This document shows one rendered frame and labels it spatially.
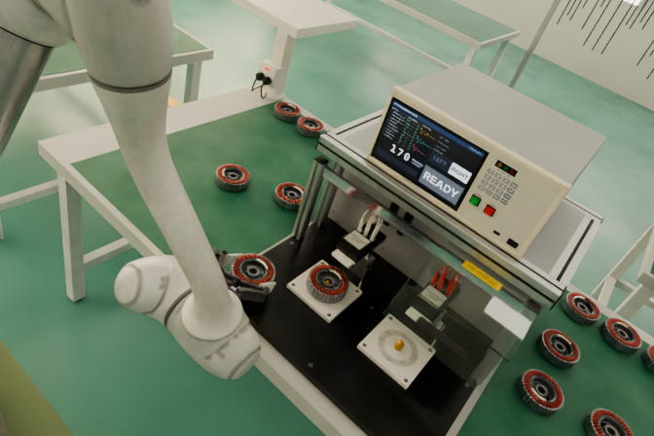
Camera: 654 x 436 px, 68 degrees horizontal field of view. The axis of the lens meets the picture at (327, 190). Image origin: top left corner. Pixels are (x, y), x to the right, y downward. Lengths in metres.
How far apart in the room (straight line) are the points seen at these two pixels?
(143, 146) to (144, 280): 0.30
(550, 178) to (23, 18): 0.92
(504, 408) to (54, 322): 1.62
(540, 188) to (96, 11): 0.85
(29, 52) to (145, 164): 0.20
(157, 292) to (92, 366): 1.17
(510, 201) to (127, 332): 1.56
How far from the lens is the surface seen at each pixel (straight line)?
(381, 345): 1.28
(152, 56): 0.61
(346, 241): 1.28
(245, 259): 1.27
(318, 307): 1.30
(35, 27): 0.73
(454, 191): 1.16
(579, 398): 1.55
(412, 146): 1.17
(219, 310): 0.83
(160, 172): 0.73
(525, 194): 1.10
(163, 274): 0.93
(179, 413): 1.97
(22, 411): 1.06
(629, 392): 1.69
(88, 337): 2.15
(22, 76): 0.76
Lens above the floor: 1.75
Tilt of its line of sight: 36 degrees down
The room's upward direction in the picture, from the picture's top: 19 degrees clockwise
